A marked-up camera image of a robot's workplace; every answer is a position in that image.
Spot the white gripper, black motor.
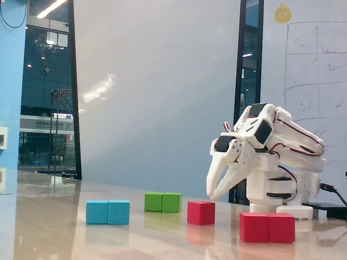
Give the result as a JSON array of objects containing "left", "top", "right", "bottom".
[{"left": 205, "top": 132, "right": 260, "bottom": 201}]

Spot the small red cube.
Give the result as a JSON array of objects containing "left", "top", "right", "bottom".
[{"left": 187, "top": 200, "right": 216, "bottom": 226}]

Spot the long red block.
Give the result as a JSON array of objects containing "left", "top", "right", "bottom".
[{"left": 239, "top": 212, "right": 296, "bottom": 244}]

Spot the long green block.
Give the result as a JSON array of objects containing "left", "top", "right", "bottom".
[{"left": 144, "top": 192, "right": 183, "bottom": 213}]

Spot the long blue block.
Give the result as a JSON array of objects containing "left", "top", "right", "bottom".
[{"left": 86, "top": 199, "right": 131, "bottom": 225}]

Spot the flat black box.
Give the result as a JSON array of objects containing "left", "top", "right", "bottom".
[{"left": 301, "top": 201, "right": 347, "bottom": 220}]

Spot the large plain white panel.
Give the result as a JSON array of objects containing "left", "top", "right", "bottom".
[{"left": 73, "top": 0, "right": 242, "bottom": 203}]

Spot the whiteboard with marker drawings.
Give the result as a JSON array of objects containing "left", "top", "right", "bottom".
[{"left": 260, "top": 0, "right": 347, "bottom": 212}]

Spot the yellow round sticker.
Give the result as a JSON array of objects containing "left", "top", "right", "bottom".
[{"left": 274, "top": 3, "right": 293, "bottom": 24}]

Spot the metal lattice tower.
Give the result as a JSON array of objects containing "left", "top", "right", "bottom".
[{"left": 48, "top": 88, "right": 74, "bottom": 174}]

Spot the white sign band with lettering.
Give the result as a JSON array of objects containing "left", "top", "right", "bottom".
[{"left": 20, "top": 115, "right": 74, "bottom": 134}]

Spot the ceiling light strip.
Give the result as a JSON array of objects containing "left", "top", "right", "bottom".
[{"left": 36, "top": 0, "right": 68, "bottom": 19}]

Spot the black plug cable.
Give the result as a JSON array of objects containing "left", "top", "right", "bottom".
[{"left": 319, "top": 183, "right": 347, "bottom": 207}]

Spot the slim black window post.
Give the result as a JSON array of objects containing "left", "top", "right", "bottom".
[{"left": 67, "top": 0, "right": 82, "bottom": 180}]

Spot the white wall socket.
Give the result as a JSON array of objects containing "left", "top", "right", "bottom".
[{"left": 0, "top": 127, "right": 9, "bottom": 150}]

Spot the thin black hanging cable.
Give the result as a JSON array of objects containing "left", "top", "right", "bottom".
[{"left": 0, "top": 0, "right": 28, "bottom": 29}]

